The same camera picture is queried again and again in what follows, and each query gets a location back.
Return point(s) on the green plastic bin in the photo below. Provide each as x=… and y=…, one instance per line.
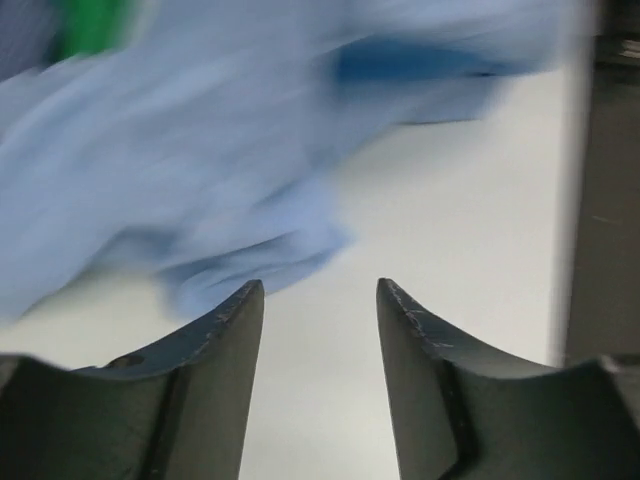
x=91, y=27

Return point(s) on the light blue long sleeve shirt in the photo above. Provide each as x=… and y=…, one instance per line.
x=200, y=153

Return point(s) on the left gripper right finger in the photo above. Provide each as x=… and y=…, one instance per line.
x=463, y=409

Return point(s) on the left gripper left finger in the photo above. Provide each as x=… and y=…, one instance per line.
x=174, y=409

